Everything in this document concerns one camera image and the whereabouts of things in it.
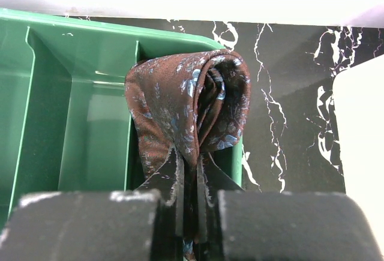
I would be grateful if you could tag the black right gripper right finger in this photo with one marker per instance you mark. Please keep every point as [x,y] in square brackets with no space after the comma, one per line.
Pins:
[235,224]

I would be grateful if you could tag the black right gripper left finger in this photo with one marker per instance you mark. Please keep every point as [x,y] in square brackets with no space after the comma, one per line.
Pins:
[143,224]

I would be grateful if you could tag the brown tie with blue flowers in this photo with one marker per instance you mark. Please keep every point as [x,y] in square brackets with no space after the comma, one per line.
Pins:
[189,105]

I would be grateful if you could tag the black marbled table mat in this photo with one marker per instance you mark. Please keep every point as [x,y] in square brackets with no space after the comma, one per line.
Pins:
[290,141]

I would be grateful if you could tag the green compartment tray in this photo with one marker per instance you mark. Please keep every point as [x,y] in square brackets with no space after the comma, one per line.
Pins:
[65,123]

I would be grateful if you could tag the white drawer unit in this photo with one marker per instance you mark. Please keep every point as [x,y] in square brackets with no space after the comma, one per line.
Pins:
[358,99]

